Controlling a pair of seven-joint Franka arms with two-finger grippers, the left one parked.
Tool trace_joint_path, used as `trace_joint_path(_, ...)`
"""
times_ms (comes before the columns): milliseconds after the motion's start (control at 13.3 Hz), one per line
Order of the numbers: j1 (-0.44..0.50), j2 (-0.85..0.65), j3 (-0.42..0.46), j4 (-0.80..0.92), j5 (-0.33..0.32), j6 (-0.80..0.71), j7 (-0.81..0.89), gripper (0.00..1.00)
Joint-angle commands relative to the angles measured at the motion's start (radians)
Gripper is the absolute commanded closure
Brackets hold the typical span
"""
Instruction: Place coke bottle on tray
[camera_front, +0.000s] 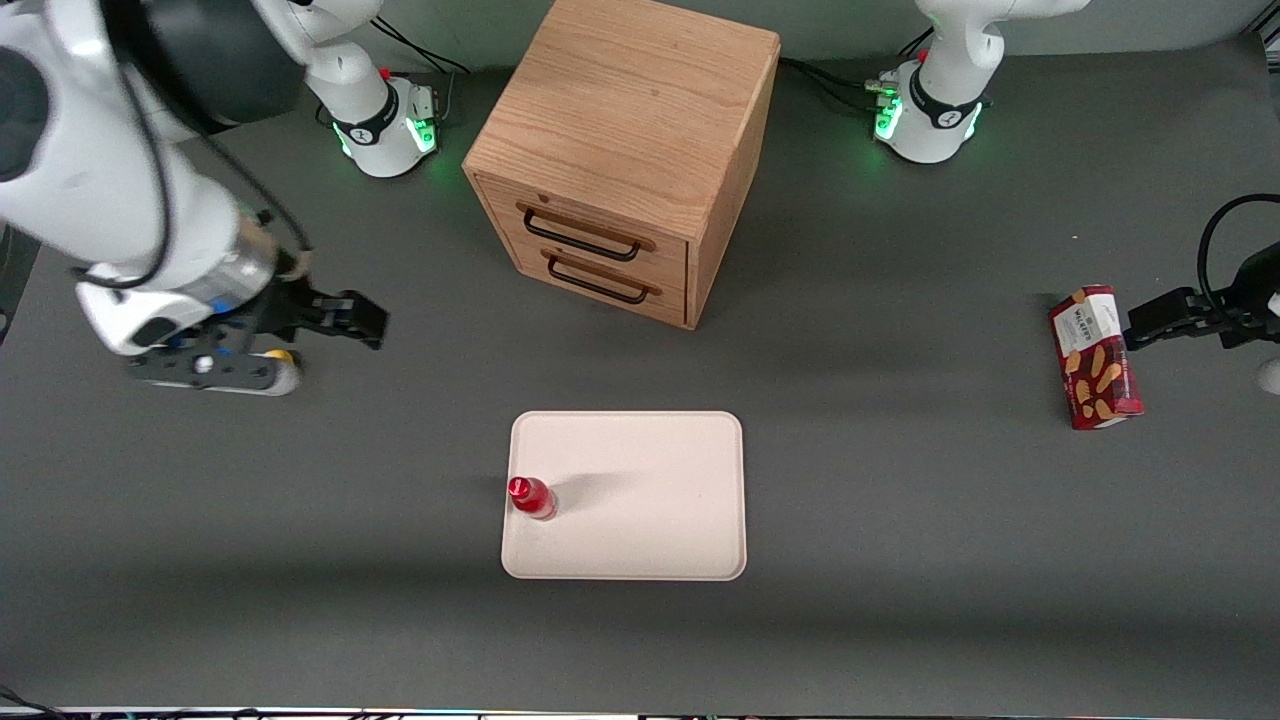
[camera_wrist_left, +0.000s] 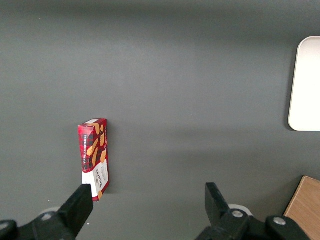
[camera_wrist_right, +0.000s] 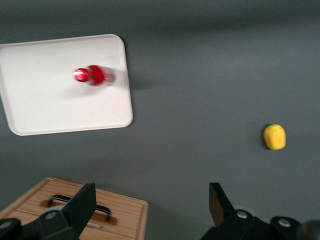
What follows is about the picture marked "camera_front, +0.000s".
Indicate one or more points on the red coke bottle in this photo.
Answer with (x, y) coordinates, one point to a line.
(535, 500)

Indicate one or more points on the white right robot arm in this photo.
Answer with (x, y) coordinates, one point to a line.
(100, 200)

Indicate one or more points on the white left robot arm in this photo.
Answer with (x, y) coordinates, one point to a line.
(945, 110)

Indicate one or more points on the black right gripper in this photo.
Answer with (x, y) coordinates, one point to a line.
(296, 306)

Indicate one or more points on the yellow toy lemon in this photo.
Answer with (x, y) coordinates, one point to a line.
(281, 354)

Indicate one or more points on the aluminium frame rail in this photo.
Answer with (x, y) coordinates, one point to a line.
(1265, 42)

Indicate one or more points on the beige plastic tray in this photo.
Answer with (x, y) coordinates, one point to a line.
(640, 495)

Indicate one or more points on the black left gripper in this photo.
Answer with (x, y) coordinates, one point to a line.
(1252, 290)

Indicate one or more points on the red shortbread cookie box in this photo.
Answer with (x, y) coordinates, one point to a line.
(1095, 360)

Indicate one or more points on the wooden drawer front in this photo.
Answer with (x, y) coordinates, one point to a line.
(500, 205)
(670, 305)

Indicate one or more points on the dark grey table mat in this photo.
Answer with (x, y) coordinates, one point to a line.
(900, 550)

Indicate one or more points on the wooden drawer cabinet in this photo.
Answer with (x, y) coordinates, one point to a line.
(630, 100)

